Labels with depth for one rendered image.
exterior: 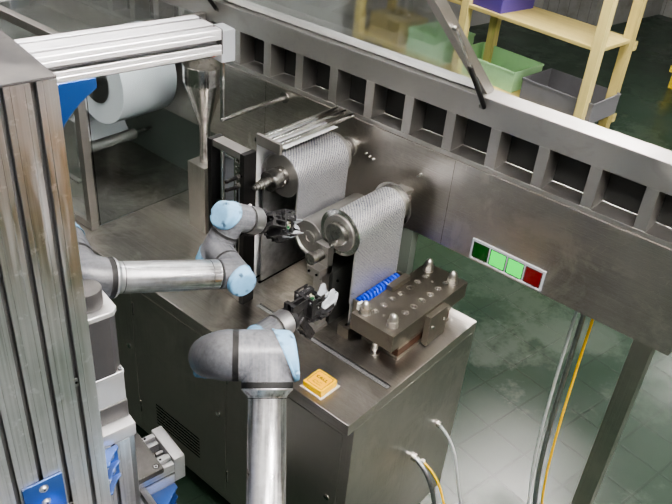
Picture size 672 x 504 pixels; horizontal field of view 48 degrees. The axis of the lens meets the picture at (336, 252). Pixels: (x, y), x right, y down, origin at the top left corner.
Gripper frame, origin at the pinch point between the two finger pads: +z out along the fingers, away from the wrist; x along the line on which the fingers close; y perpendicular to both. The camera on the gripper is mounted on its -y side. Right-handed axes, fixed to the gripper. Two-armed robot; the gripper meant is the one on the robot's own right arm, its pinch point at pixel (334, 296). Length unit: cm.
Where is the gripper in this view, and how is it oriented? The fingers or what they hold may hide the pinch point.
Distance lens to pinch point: 224.9
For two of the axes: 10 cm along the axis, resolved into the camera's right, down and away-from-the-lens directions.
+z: 6.5, -3.7, 6.6
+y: 0.8, -8.3, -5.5
